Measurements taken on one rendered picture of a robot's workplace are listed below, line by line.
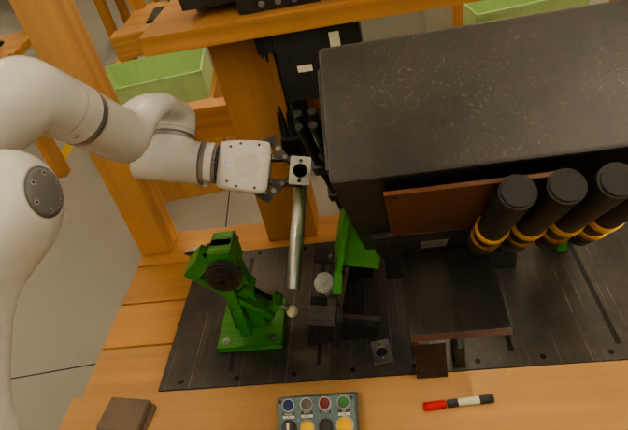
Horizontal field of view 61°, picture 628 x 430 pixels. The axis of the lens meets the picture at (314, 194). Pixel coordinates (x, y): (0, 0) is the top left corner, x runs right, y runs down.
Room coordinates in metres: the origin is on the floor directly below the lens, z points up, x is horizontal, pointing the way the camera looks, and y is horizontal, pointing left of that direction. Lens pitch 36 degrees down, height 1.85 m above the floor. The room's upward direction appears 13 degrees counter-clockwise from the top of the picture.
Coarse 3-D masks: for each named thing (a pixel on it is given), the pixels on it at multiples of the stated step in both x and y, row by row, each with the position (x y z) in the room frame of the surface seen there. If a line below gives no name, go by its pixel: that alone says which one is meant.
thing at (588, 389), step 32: (288, 384) 0.67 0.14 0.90; (320, 384) 0.65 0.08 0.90; (352, 384) 0.63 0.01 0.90; (384, 384) 0.62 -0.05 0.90; (416, 384) 0.60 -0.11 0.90; (448, 384) 0.59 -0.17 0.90; (480, 384) 0.57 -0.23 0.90; (512, 384) 0.56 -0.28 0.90; (544, 384) 0.54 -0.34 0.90; (576, 384) 0.53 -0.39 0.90; (608, 384) 0.51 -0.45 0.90; (64, 416) 0.72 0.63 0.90; (96, 416) 0.70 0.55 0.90; (160, 416) 0.67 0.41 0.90; (192, 416) 0.65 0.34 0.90; (224, 416) 0.63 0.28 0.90; (256, 416) 0.61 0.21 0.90; (384, 416) 0.55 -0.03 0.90; (416, 416) 0.54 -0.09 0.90; (448, 416) 0.52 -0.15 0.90; (480, 416) 0.51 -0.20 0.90; (512, 416) 0.50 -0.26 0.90; (544, 416) 0.48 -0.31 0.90; (576, 416) 0.47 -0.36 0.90; (608, 416) 0.46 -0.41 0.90
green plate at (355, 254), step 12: (348, 228) 0.73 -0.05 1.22; (336, 240) 0.82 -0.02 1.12; (348, 240) 0.75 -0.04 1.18; (360, 240) 0.74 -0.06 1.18; (336, 252) 0.78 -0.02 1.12; (348, 252) 0.75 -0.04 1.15; (360, 252) 0.74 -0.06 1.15; (372, 252) 0.74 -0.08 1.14; (336, 264) 0.75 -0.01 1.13; (348, 264) 0.75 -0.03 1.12; (360, 264) 0.74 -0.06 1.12; (372, 264) 0.74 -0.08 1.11
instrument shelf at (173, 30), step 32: (352, 0) 0.98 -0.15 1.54; (384, 0) 0.96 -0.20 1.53; (416, 0) 0.95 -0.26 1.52; (448, 0) 0.94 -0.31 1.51; (480, 0) 0.93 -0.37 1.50; (160, 32) 1.06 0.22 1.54; (192, 32) 1.03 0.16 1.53; (224, 32) 1.02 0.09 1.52; (256, 32) 1.01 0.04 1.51; (288, 32) 1.00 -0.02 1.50
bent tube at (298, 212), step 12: (300, 156) 0.86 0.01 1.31; (300, 168) 0.90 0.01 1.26; (300, 192) 0.91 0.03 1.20; (300, 204) 0.90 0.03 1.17; (300, 216) 0.89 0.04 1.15; (300, 228) 0.87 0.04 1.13; (300, 240) 0.86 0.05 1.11; (300, 252) 0.84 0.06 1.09; (288, 264) 0.83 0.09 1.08; (300, 264) 0.82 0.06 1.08; (288, 276) 0.81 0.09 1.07; (300, 276) 0.81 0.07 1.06; (288, 288) 0.79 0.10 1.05
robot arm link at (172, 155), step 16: (160, 144) 0.90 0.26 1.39; (176, 144) 0.90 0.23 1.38; (192, 144) 0.90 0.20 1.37; (144, 160) 0.88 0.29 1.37; (160, 160) 0.87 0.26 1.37; (176, 160) 0.87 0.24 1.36; (192, 160) 0.87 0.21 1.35; (144, 176) 0.88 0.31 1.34; (160, 176) 0.87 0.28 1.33; (176, 176) 0.86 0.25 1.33; (192, 176) 0.86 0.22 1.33
